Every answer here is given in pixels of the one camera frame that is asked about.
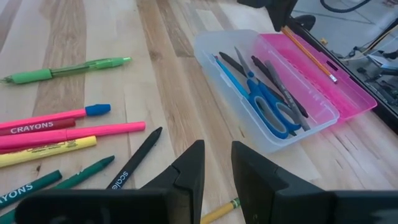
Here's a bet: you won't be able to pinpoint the pink highlighter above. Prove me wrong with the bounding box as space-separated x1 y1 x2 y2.
0 121 147 151

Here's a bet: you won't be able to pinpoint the black left wrist camera cable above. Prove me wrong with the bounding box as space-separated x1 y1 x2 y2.
320 0 373 14

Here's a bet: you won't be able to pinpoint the clear supply box pink lid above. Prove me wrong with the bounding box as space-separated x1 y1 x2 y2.
194 29 378 153

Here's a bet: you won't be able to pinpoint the grey pen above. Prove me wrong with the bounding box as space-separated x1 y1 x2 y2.
264 60 312 132

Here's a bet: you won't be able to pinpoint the orange pencil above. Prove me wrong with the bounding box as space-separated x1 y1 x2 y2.
280 26 338 84

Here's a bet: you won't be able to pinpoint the green crayon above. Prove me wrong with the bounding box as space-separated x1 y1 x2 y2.
0 169 63 210

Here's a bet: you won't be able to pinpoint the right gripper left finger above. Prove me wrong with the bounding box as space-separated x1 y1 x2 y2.
141 139 206 224

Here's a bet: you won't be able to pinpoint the pink pen blue cap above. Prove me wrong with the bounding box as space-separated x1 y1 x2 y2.
0 103 112 130

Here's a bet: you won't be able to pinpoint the blue handled scissors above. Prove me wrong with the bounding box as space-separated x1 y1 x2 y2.
233 45 302 140

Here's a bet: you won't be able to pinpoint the black pen white print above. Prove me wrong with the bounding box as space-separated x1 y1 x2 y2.
106 126 164 190

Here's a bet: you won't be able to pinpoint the dark green pen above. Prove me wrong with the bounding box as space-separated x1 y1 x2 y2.
0 154 116 224

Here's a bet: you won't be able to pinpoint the yellow pencil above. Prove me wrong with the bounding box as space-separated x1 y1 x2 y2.
200 197 241 224

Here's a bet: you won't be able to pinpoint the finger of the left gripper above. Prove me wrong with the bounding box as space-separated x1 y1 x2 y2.
267 0 299 32

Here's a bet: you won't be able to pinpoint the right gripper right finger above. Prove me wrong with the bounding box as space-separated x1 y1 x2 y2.
231 141 336 224

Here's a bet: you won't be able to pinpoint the yellow highlighter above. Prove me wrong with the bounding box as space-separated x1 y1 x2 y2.
0 136 98 169

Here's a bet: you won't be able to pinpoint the green pen clear barrel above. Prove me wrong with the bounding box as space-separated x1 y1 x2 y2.
0 57 133 85

